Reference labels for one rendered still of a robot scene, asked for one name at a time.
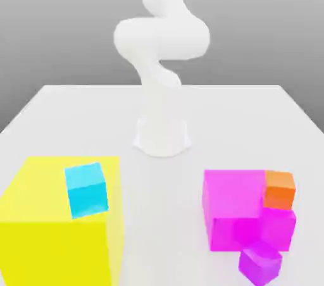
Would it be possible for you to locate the small cyan cube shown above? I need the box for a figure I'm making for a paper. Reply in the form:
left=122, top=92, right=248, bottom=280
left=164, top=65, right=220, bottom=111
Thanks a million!
left=63, top=161, right=109, bottom=220

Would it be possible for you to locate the small orange cube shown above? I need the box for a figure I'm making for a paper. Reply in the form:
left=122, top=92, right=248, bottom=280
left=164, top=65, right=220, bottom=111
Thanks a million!
left=263, top=170, right=297, bottom=211

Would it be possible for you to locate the small purple cube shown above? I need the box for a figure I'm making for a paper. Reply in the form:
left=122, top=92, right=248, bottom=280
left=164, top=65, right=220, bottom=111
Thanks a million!
left=233, top=225, right=284, bottom=286

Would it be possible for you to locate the large magenta box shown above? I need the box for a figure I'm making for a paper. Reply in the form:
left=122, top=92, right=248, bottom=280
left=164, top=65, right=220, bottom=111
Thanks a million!
left=202, top=169, right=297, bottom=253

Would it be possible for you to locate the large yellow box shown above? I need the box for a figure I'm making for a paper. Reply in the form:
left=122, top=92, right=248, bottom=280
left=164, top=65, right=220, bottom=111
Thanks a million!
left=0, top=156, right=125, bottom=286

